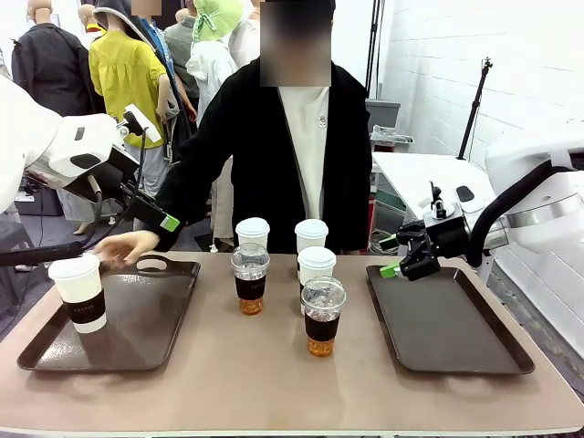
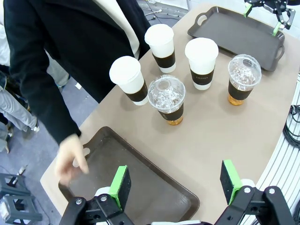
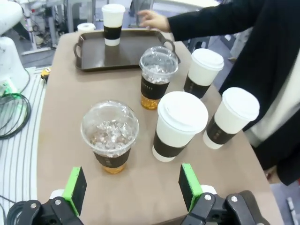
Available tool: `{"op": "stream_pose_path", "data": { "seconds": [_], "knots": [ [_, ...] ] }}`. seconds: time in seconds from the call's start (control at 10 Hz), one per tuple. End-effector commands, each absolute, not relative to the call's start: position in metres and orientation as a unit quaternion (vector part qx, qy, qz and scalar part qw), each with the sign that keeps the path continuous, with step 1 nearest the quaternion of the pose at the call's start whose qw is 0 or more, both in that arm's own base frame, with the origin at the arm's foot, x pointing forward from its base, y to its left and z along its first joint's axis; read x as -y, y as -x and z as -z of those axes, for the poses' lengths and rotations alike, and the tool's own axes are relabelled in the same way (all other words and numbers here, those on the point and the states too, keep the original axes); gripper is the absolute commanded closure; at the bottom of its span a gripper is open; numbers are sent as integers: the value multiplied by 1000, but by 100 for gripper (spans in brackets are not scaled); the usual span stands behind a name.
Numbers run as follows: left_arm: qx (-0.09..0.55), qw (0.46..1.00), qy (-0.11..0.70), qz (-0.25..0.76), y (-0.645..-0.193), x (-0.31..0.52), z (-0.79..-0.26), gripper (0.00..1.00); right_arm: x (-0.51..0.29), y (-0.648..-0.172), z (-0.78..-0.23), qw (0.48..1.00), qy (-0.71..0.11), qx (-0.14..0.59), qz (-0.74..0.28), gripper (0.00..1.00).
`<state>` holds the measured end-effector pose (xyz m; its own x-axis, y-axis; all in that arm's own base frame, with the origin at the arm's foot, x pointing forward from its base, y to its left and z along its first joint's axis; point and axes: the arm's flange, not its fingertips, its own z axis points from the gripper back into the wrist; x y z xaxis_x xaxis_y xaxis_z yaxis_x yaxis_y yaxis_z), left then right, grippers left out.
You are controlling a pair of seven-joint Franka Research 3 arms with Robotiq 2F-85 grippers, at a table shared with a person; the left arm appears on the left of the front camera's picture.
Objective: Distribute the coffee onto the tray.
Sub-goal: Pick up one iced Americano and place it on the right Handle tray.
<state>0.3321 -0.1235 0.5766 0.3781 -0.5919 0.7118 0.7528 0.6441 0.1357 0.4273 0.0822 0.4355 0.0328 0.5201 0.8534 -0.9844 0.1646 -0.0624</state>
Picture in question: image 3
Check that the white striped mat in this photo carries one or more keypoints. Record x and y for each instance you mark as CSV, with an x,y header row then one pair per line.
x,y
21,164

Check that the grey plastic stool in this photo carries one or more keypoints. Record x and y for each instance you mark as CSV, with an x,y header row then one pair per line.
x,y
201,42

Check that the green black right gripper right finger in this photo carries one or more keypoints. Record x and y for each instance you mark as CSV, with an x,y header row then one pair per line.
x,y
188,187

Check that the person's right hand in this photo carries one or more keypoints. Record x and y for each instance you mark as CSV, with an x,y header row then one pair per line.
x,y
157,22

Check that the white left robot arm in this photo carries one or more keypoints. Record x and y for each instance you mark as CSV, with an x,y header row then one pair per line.
x,y
9,61

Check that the yellow tape measure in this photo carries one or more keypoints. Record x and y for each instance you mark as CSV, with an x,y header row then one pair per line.
x,y
46,73

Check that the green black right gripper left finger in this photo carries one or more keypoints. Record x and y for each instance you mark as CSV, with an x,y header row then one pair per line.
x,y
77,187

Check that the white desk frame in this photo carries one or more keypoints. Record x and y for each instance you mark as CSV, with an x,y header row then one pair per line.
x,y
34,39

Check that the clear iced coffee dome cup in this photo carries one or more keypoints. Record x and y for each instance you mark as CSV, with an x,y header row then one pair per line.
x,y
154,89
110,131

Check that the dark brown serving tray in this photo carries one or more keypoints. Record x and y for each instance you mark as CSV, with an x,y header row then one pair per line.
x,y
93,54

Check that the green white connector block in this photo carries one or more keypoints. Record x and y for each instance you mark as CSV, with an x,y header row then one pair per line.
x,y
8,87

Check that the person's body in black coat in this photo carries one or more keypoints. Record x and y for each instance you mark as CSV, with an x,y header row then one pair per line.
x,y
276,70

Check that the white paper cup dark sleeve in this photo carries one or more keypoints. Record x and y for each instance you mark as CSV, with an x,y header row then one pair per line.
x,y
112,21
204,70
178,122
234,110

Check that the person's right forearm black sleeve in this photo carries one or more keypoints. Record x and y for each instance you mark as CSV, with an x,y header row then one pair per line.
x,y
211,21

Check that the white round container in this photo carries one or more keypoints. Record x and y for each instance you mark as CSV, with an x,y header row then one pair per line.
x,y
85,27

